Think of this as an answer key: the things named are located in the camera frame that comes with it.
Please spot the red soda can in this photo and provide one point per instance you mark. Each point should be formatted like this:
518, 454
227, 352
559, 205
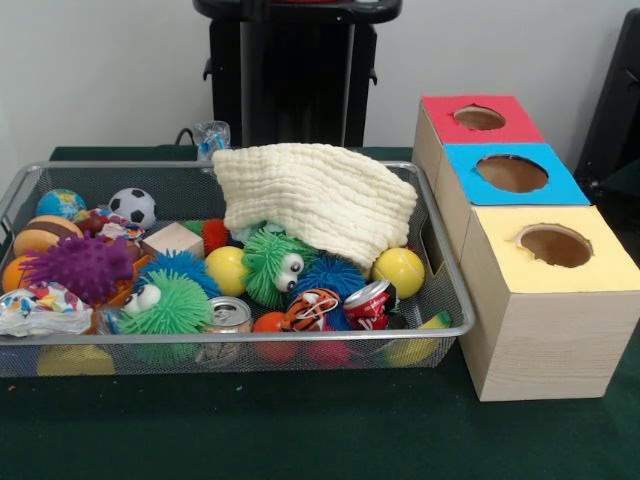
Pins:
370, 305

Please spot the cream knitted cloth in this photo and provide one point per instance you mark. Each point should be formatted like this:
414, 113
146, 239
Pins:
310, 195

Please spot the green spiky ball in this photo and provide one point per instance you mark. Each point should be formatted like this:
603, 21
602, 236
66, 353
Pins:
270, 262
170, 307

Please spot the purple spiky ball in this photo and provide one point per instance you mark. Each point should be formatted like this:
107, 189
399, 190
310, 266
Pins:
82, 265

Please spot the black stand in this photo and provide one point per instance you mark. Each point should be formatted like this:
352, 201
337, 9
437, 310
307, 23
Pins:
617, 125

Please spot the burger toy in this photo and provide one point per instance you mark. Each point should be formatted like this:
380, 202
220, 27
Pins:
42, 235

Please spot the small soccer ball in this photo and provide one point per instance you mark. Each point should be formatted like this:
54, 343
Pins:
132, 207

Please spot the clear mesh bin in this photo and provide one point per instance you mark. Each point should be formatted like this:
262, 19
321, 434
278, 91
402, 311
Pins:
250, 355

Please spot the wooden cube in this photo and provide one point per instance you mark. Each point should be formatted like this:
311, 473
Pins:
172, 241

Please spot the yellow ball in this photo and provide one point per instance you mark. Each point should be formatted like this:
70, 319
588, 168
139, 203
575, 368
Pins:
397, 272

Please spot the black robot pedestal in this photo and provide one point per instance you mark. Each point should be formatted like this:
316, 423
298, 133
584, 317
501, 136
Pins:
300, 100

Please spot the globe ball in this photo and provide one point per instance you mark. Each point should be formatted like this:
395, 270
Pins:
60, 204

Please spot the wooden box with three holes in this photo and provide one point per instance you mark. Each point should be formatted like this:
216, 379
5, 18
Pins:
545, 340

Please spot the clear plastic bottle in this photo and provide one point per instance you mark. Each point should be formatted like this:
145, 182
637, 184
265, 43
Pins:
212, 140

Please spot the dark green side tablecloth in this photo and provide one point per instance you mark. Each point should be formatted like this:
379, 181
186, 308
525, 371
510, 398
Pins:
625, 177

